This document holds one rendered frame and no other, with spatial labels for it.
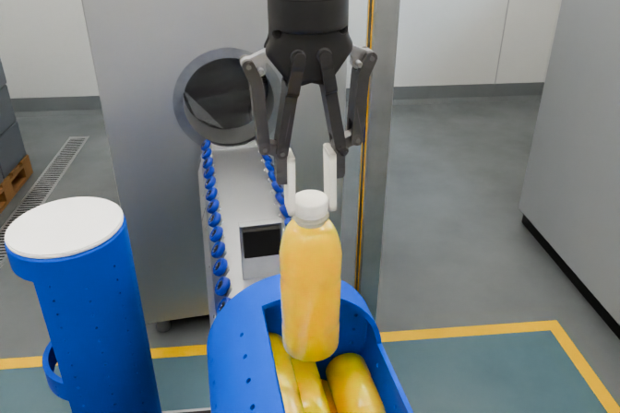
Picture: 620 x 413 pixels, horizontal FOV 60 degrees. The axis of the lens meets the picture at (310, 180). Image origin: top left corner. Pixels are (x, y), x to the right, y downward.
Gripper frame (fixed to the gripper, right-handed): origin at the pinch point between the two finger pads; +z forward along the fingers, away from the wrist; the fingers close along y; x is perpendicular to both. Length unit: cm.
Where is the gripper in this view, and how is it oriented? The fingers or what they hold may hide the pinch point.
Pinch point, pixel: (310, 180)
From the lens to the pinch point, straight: 58.5
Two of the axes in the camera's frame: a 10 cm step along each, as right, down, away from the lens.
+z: 0.1, 8.8, 4.7
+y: -9.8, 1.1, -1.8
